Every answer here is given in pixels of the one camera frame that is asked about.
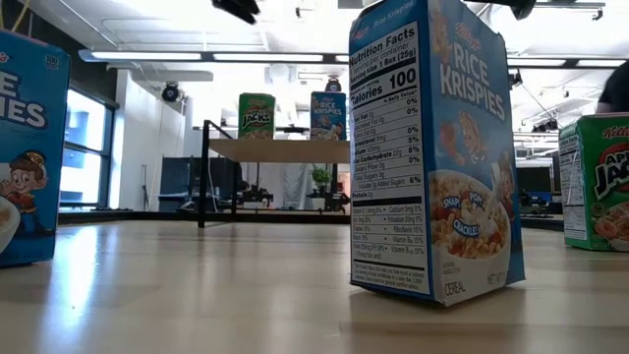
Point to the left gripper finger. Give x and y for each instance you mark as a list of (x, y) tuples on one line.
[(241, 9)]

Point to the green Apple Jacks cereal box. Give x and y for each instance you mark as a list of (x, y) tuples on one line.
[(256, 118), (599, 187)]

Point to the blue Rice Krispies cereal box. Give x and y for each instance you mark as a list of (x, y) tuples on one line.
[(327, 118), (34, 147), (432, 147)]

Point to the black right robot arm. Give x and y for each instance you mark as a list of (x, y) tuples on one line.
[(522, 7)]

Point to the wooden shelf with black legs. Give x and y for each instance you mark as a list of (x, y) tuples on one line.
[(280, 150)]

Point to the long ceiling light strip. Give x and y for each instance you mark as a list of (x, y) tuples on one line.
[(545, 62), (147, 56)]

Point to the black round ceiling device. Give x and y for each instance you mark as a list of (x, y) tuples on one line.
[(170, 92), (333, 85)]

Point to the dark office partition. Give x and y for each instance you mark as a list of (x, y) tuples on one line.
[(182, 182)]

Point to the green potted plant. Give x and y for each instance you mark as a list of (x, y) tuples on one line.
[(321, 176)]

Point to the large window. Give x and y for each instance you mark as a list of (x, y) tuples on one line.
[(86, 147)]

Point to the black monitor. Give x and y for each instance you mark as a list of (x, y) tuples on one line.
[(534, 179)]

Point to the black aluminium table frame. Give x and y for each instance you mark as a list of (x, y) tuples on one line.
[(147, 217)]

